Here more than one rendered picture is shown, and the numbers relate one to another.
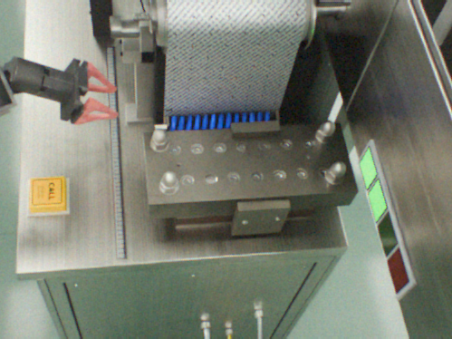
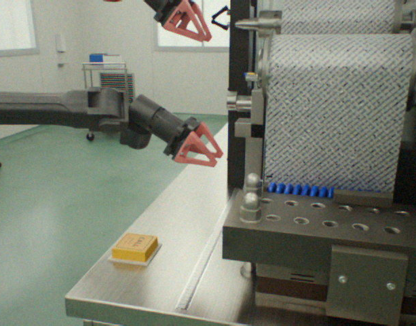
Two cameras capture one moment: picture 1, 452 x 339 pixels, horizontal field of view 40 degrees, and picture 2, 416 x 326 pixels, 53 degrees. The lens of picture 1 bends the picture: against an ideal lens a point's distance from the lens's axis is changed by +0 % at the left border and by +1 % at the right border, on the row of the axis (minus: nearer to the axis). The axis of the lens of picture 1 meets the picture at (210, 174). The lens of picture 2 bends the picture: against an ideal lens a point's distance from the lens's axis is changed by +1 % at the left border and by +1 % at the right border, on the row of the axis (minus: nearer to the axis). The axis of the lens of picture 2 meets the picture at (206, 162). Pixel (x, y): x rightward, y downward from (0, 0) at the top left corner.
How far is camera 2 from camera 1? 0.74 m
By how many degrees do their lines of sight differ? 47
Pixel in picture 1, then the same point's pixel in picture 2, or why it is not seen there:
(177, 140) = (272, 197)
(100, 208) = (180, 268)
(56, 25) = (201, 176)
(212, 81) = (313, 136)
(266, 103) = (376, 181)
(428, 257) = not seen: outside the picture
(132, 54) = (243, 126)
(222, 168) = (317, 216)
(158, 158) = not seen: hidden behind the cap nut
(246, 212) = (343, 257)
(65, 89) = (174, 123)
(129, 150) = not seen: hidden behind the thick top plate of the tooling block
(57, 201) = (139, 248)
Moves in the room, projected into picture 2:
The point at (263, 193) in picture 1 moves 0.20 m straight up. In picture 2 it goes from (367, 239) to (385, 102)
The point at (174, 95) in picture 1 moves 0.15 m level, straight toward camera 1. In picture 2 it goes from (275, 154) to (253, 178)
